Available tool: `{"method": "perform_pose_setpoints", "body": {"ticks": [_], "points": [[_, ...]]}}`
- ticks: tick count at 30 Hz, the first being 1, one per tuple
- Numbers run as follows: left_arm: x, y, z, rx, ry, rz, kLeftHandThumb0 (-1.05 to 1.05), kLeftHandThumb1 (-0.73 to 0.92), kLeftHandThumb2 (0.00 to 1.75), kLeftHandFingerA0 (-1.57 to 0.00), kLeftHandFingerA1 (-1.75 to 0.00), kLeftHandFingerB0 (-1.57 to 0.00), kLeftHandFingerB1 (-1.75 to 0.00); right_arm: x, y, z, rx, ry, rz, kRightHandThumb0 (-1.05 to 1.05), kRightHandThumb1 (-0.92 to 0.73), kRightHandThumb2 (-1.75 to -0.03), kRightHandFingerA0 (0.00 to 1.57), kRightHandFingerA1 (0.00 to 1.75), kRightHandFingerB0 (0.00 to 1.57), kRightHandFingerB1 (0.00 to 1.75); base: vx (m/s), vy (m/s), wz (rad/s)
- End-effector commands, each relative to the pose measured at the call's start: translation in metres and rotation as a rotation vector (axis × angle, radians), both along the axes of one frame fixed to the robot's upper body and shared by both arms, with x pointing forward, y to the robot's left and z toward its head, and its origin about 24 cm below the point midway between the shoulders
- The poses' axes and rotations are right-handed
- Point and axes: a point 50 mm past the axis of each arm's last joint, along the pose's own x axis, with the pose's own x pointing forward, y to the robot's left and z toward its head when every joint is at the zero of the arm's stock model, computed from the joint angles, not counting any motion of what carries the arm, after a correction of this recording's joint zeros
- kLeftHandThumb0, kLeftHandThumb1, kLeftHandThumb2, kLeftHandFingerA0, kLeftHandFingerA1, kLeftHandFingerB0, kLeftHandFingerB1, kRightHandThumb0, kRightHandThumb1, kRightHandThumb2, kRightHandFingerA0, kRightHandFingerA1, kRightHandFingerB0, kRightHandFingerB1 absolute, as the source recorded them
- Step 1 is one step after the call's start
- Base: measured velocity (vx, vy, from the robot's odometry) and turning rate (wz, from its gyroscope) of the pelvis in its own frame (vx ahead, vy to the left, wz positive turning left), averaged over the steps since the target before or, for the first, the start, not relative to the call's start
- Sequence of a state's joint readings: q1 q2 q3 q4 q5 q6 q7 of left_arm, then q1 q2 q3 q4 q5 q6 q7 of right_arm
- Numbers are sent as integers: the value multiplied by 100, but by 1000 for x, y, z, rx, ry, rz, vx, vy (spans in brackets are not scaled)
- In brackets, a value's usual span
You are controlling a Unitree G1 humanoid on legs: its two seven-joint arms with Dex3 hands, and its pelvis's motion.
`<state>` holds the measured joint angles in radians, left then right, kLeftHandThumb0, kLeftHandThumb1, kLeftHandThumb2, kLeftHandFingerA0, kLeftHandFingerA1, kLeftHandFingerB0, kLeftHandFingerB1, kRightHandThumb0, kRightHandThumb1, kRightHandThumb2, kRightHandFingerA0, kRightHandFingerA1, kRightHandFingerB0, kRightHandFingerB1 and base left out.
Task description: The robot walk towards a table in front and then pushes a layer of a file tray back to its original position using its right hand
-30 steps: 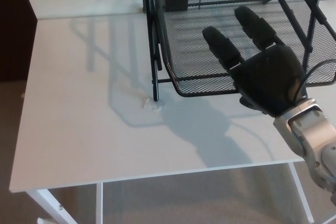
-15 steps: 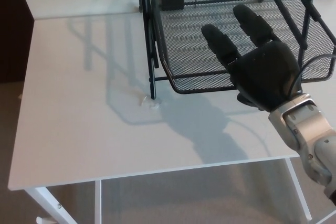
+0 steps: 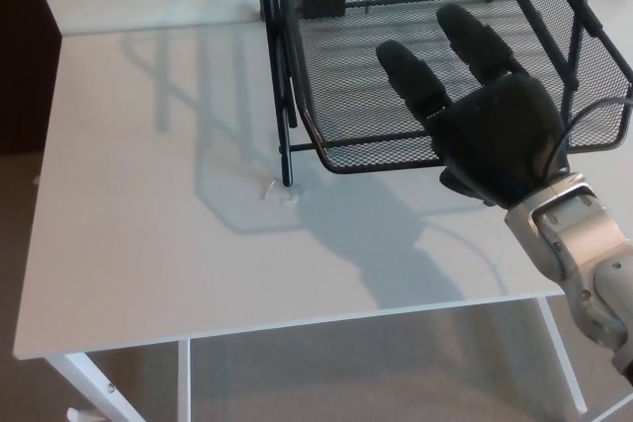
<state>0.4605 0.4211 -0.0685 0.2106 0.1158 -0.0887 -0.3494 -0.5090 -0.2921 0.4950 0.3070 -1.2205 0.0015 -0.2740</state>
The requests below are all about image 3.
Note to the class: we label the clear tape scrap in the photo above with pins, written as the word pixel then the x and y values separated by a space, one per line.
pixel 279 194

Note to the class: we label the dark brown wooden cabinet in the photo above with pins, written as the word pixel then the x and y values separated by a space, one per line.
pixel 22 46

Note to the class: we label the white metal table leg frame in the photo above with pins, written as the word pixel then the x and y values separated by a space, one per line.
pixel 564 358
pixel 84 377

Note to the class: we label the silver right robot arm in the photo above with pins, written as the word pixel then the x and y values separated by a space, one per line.
pixel 578 239

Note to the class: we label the black metal file tray frame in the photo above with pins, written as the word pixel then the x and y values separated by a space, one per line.
pixel 287 170

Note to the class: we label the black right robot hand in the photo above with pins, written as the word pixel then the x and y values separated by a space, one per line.
pixel 494 140

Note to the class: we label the black mesh file tray layer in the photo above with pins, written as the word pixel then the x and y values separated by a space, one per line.
pixel 346 96

